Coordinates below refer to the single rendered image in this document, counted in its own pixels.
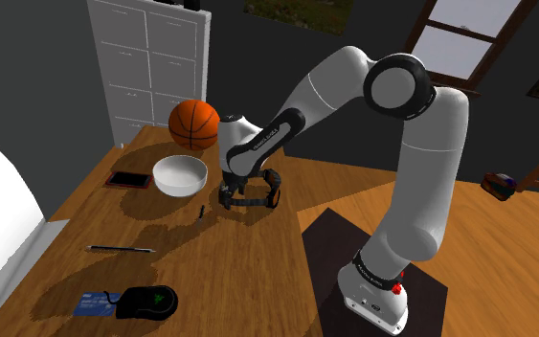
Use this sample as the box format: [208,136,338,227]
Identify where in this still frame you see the white bowl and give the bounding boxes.
[151,155,209,198]

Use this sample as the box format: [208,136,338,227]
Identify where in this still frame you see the white drawer cabinet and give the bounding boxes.
[86,0,213,146]

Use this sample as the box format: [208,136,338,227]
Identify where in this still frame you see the wooden desk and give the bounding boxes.
[0,123,324,337]

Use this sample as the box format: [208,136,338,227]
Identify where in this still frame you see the black and orange headphones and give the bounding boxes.
[228,168,282,210]

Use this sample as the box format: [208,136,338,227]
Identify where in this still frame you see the long dark pencil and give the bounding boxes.
[85,244,157,254]

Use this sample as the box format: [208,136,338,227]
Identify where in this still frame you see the black computer mouse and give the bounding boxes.
[103,285,179,322]

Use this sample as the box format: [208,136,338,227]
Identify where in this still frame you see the dark robot stand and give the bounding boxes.
[300,207,449,337]

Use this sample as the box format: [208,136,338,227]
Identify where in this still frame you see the orange basketball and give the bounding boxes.
[168,99,221,151]

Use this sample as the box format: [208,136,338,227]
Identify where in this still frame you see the red-cased tablet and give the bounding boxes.
[105,170,153,190]

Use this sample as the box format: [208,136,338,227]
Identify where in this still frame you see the blue card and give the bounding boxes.
[73,291,122,318]

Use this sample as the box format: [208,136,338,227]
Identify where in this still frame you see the brown framed window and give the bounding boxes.
[403,0,539,98]

